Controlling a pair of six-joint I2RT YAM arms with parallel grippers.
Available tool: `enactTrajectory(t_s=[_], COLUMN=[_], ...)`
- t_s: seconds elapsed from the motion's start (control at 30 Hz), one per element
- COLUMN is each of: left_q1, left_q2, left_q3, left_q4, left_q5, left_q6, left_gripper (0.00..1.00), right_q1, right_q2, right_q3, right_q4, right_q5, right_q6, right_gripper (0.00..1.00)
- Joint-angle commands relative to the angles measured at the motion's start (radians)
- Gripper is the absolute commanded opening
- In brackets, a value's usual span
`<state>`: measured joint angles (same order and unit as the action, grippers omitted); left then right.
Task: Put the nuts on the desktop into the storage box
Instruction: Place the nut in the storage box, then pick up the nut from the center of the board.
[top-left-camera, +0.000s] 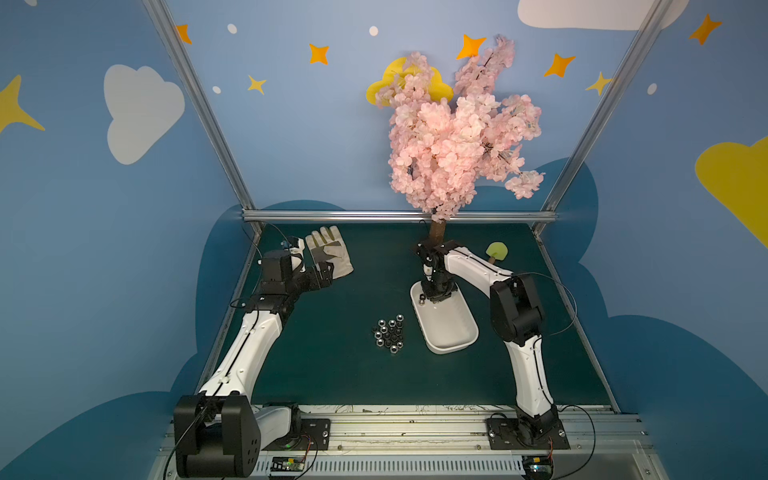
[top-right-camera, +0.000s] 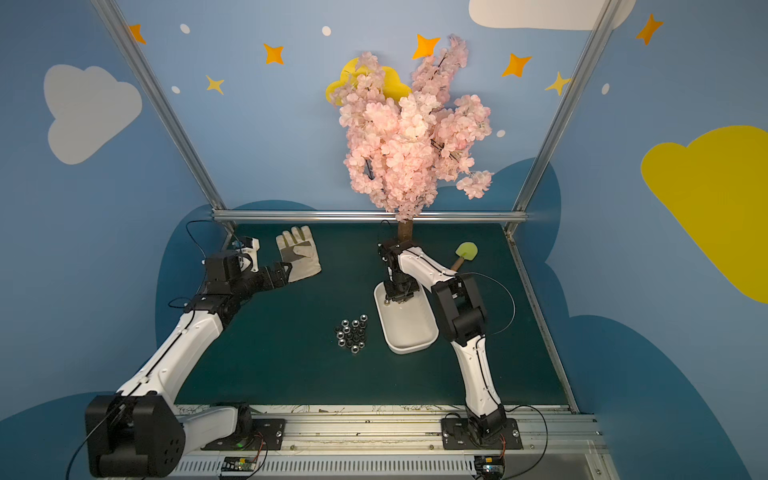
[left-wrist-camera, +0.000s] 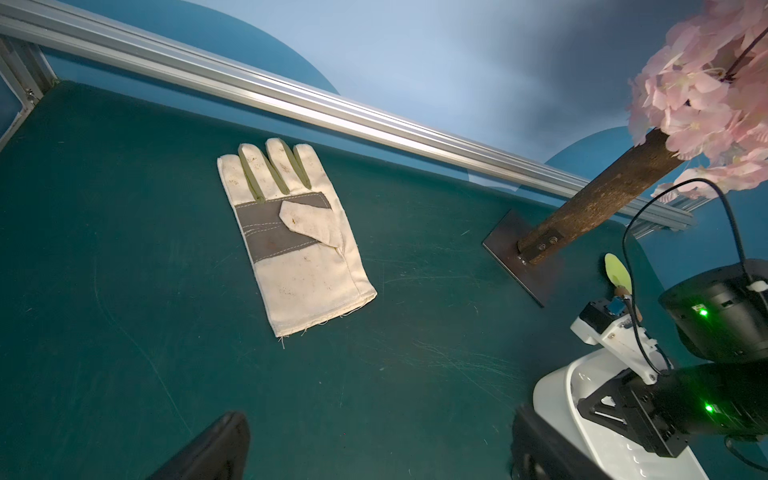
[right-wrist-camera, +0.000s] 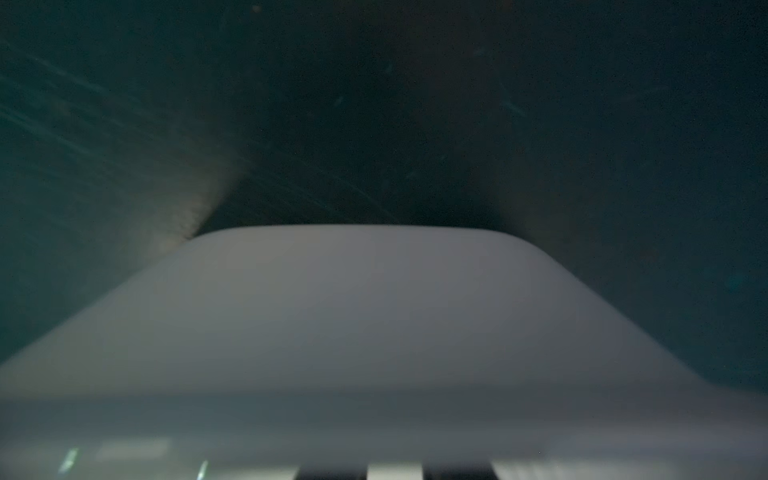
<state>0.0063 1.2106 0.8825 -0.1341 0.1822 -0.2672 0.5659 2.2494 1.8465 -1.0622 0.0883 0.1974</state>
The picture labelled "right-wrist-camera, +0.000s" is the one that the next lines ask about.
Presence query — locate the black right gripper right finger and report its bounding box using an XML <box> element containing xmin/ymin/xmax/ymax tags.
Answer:
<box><xmin>422</xmin><ymin>463</ymin><xmax>498</xmax><ymax>480</ymax></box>

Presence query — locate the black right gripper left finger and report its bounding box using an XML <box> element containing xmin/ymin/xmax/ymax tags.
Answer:
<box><xmin>294</xmin><ymin>466</ymin><xmax>367</xmax><ymax>480</ymax></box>

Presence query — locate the white storage box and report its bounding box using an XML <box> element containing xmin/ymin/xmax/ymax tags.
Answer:
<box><xmin>1</xmin><ymin>225</ymin><xmax>767</xmax><ymax>479</ymax></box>

